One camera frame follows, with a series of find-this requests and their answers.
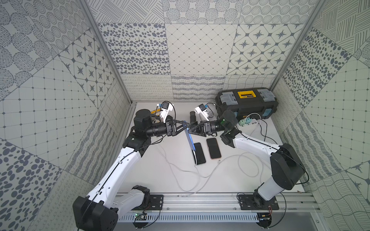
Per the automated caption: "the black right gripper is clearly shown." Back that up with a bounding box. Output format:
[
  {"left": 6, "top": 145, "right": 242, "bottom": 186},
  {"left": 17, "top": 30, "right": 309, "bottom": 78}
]
[{"left": 184, "top": 120, "right": 227, "bottom": 137}]

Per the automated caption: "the pink case phone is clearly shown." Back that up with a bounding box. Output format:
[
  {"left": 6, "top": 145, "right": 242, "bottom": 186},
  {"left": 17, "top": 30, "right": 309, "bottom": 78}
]
[{"left": 206, "top": 138, "right": 222, "bottom": 159}]

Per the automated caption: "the black phone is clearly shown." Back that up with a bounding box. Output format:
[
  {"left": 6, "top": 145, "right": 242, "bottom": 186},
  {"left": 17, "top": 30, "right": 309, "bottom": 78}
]
[{"left": 193, "top": 143, "right": 206, "bottom": 165}]

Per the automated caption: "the white phone charging cable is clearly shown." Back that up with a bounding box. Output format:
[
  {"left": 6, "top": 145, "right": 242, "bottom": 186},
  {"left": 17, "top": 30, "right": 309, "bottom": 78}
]
[{"left": 167, "top": 154, "right": 261, "bottom": 193}]

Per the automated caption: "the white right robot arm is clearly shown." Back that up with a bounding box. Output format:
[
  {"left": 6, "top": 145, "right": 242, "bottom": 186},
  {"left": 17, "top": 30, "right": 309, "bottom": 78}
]
[{"left": 189, "top": 110, "right": 307, "bottom": 207}]

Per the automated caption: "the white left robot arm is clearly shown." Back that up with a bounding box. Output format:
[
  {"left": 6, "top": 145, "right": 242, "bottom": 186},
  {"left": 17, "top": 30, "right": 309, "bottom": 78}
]
[{"left": 72, "top": 109, "right": 189, "bottom": 231}]

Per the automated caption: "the teal USB charger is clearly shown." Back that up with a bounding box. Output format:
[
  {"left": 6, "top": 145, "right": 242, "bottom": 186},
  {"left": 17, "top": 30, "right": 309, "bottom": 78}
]
[{"left": 244, "top": 117, "right": 252, "bottom": 125}]

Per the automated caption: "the white power strip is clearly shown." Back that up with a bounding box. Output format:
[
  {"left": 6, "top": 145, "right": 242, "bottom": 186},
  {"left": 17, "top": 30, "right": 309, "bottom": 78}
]
[{"left": 243, "top": 119, "right": 259, "bottom": 127}]

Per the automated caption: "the black plastic toolbox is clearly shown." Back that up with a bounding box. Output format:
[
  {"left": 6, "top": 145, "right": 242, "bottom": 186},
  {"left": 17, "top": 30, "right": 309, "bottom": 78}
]
[{"left": 215, "top": 88, "right": 278, "bottom": 120}]

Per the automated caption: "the black ribbed handle tube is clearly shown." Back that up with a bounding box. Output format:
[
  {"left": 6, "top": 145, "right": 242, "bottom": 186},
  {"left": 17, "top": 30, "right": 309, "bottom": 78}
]
[{"left": 190, "top": 111, "right": 197, "bottom": 124}]

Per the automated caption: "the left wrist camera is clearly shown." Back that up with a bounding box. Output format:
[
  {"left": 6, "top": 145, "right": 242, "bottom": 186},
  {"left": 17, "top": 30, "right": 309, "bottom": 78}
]
[{"left": 160, "top": 101, "right": 176, "bottom": 123}]

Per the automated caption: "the white USB charging cable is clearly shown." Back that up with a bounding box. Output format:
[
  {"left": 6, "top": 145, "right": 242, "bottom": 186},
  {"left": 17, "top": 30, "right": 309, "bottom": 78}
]
[{"left": 245, "top": 112, "right": 284, "bottom": 145}]

